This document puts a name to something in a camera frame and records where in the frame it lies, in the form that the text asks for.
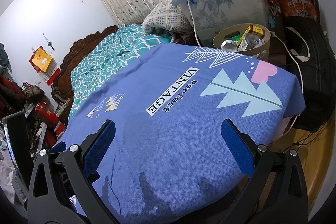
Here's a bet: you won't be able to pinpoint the crushed green soda can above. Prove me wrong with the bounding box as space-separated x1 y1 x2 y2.
220 39 238 52

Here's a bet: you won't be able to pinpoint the yellow small cardboard box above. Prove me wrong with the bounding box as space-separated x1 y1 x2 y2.
236 24 265 52

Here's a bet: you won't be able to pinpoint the red gift box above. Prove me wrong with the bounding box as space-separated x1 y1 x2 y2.
34 103 66 137

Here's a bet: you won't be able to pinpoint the carved wooden headboard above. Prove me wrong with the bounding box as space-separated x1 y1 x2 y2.
51 25 120 125

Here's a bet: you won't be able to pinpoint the brown handbag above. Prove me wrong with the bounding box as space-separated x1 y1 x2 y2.
23 81 45 104

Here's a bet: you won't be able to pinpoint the blue printed blanket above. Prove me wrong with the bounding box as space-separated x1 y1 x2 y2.
61 44 305 223

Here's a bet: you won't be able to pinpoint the teal patterned duvet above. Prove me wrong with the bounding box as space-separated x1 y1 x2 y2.
69 24 174 118

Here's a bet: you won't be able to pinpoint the red orange shopping bag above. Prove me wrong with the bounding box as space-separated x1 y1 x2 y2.
267 0 318 21

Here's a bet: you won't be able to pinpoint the lower clear storage bin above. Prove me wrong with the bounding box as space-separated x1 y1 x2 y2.
172 0 268 47

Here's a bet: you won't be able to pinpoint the folded checkered quilt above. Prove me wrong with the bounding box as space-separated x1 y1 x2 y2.
142 0 193 34

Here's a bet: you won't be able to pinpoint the grey wall shelves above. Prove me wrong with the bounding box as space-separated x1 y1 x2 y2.
0 103 53 162

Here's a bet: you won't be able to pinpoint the red yellow wall calendar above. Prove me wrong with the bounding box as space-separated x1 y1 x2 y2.
29 46 61 86

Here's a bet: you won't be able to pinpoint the white charging cable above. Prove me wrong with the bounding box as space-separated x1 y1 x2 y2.
186 0 305 135

